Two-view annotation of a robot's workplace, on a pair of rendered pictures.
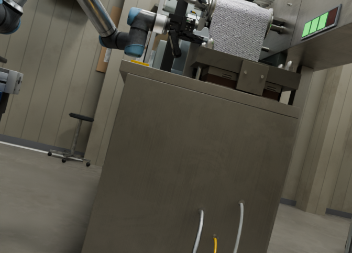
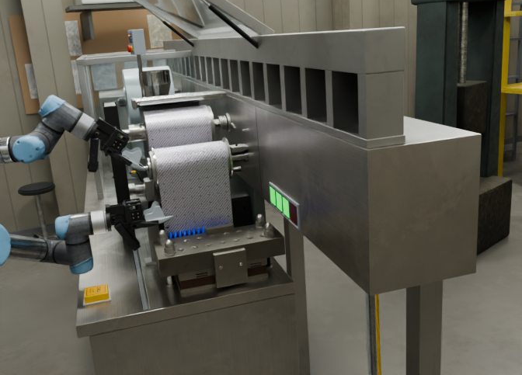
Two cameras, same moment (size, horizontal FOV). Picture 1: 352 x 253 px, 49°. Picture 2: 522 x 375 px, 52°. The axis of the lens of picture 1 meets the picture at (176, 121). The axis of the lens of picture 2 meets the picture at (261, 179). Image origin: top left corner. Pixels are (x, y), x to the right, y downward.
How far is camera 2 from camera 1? 0.93 m
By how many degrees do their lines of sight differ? 18
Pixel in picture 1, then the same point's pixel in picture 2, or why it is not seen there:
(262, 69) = (238, 256)
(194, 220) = not seen: outside the picture
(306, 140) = not seen: hidden behind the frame
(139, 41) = (84, 257)
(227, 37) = (186, 202)
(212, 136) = (210, 352)
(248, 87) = (230, 280)
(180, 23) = (124, 213)
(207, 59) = (173, 270)
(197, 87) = (174, 314)
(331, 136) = not seen: hidden behind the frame
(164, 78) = (133, 322)
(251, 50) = (220, 203)
